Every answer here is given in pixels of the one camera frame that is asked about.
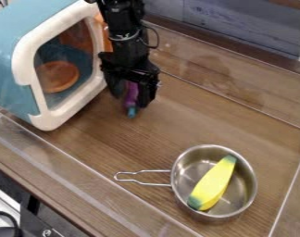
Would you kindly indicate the purple toy eggplant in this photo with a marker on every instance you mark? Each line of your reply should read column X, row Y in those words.
column 132, row 99

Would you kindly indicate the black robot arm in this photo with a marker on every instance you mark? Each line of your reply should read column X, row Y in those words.
column 128, row 32

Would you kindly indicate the yellow toy corn cob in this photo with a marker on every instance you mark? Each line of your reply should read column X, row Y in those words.
column 211, row 188

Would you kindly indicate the blue white toy microwave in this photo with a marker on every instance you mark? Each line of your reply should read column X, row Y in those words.
column 42, row 31

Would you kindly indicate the orange microwave turntable plate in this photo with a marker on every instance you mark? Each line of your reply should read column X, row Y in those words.
column 59, row 75

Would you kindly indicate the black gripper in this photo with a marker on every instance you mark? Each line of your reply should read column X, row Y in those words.
column 123, row 69

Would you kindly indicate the silver pot with wire handle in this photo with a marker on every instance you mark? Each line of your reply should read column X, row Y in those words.
column 192, row 165

